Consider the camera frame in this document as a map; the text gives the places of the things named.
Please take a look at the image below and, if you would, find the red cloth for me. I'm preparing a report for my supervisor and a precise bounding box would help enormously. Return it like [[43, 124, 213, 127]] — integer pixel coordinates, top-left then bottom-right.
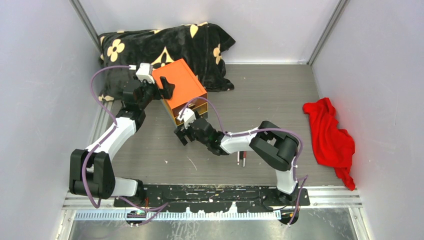
[[302, 97, 356, 191]]

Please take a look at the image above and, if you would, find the black floral blanket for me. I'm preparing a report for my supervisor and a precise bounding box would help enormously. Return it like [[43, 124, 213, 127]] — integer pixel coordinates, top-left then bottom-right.
[[97, 22, 236, 102]]

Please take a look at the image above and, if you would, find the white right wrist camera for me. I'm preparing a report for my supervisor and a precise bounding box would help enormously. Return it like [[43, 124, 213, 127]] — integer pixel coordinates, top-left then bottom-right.
[[176, 108, 197, 129]]

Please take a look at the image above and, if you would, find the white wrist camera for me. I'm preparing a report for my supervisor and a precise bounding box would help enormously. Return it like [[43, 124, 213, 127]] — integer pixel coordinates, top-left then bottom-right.
[[135, 63, 156, 84], [176, 108, 197, 129]]

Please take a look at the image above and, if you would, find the orange drawer organizer box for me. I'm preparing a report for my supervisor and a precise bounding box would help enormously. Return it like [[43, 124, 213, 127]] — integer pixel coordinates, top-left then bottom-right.
[[152, 59, 208, 127]]

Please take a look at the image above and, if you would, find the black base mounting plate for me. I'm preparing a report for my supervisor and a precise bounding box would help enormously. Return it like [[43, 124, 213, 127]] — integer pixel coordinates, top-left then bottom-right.
[[128, 184, 311, 214]]

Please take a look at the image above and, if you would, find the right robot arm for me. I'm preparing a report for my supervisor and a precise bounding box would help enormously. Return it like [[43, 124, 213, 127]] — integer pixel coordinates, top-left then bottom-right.
[[174, 113, 304, 206]]

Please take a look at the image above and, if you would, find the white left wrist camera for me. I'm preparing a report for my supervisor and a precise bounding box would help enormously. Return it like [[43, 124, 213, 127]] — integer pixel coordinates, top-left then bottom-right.
[[135, 63, 156, 84]]

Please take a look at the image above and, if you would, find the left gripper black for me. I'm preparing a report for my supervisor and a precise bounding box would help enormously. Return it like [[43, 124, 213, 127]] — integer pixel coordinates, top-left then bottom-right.
[[135, 75, 175, 110]]

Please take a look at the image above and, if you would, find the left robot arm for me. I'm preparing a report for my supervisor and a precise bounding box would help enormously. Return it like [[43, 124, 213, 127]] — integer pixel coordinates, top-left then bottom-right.
[[69, 76, 176, 207]]

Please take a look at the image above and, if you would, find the aluminium front rail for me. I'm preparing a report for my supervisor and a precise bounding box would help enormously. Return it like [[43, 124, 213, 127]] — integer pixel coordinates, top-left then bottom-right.
[[62, 184, 363, 221]]

